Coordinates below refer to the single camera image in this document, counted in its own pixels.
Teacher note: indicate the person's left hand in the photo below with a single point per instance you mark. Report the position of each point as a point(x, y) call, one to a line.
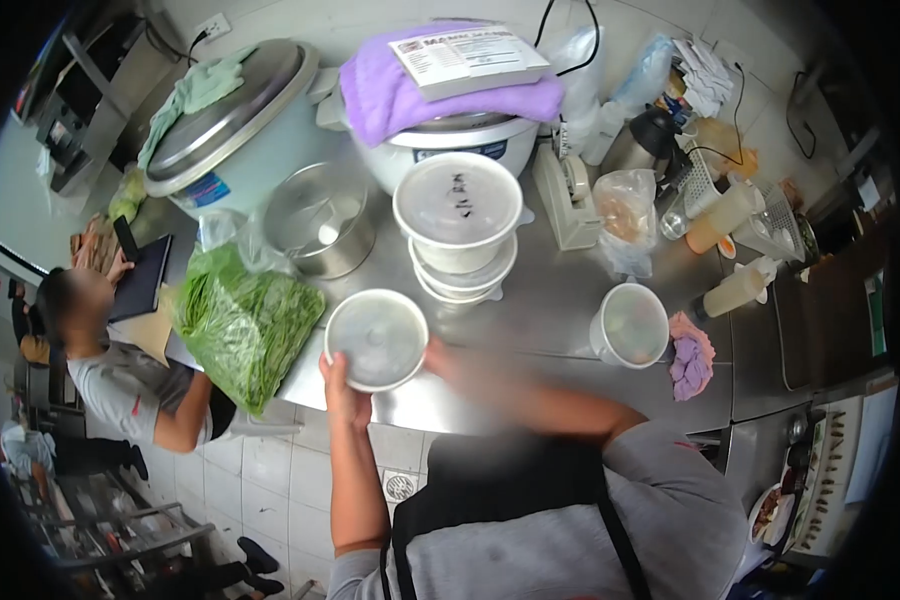
point(345, 401)

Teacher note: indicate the person's right hand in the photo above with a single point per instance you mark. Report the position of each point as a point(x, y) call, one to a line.
point(436, 358)

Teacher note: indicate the person's left thumb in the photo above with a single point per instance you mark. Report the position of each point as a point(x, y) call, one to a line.
point(337, 370)

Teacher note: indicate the round white lidded container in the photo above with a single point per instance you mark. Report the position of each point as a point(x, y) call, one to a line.
point(376, 341)

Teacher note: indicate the bag of green vegetables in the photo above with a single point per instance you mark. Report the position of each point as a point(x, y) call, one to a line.
point(244, 322)

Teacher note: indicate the steel pot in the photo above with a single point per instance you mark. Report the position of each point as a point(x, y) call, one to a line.
point(319, 217)

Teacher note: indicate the beige cutting board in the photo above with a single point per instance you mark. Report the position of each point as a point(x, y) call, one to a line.
point(146, 330)

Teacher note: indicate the marked white lidded container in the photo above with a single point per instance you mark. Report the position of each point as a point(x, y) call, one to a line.
point(457, 202)

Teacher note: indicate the black notebook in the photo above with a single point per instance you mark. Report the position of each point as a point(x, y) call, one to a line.
point(142, 281)

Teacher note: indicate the large steel-lid rice cooker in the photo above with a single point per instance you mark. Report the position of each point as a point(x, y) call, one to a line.
point(247, 142)

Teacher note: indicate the black phone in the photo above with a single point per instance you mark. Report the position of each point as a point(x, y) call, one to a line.
point(125, 238)

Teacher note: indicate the white rice cooker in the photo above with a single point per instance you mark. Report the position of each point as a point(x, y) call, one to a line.
point(457, 146)

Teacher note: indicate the person's body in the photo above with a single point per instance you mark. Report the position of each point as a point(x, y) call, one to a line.
point(540, 540)

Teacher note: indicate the metal rack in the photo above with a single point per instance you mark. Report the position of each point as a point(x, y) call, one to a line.
point(120, 532)

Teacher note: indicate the green cabbage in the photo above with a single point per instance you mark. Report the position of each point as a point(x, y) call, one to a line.
point(127, 199)

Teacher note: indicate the purple towel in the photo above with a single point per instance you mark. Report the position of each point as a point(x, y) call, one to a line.
point(382, 97)

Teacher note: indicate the beige tape dispenser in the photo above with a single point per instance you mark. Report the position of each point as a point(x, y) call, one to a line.
point(566, 210)

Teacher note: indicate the white tub with clear lid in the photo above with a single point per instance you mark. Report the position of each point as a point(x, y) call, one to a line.
point(630, 324)

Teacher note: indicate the green cloth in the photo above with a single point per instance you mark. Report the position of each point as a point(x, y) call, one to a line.
point(199, 90)

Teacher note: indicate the clear bag with food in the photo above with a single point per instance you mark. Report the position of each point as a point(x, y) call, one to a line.
point(624, 217)

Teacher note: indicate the flat white printed box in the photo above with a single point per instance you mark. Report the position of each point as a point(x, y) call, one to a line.
point(469, 60)

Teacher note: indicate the pink and purple cloth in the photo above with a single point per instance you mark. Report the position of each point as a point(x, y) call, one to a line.
point(690, 360)

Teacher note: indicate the black and steel appliance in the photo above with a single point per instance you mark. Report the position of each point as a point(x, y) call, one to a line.
point(82, 112)

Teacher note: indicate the clear glass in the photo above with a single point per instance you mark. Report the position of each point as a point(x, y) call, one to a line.
point(675, 221)

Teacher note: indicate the steel thermos jug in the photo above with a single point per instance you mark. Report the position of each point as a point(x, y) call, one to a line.
point(641, 142)

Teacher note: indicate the clear plastic bag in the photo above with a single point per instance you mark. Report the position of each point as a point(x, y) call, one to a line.
point(581, 75)

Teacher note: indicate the pale squeeze bottle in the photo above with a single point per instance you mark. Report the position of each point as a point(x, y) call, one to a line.
point(735, 289)

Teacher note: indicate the orange squeeze bottle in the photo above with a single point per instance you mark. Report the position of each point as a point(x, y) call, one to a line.
point(720, 217)

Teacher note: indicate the bluish plastic bag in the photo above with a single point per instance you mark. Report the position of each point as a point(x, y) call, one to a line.
point(645, 71)

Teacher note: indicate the plate of food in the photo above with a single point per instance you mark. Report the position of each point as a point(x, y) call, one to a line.
point(769, 516)

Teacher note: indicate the white plastic basket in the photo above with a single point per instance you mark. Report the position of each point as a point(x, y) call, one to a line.
point(776, 221)

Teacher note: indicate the pile of paper slips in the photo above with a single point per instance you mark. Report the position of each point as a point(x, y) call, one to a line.
point(705, 75)

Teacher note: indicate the tray of food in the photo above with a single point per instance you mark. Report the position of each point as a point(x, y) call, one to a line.
point(825, 472)

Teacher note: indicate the wall socket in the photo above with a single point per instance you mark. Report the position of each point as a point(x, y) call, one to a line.
point(214, 27)

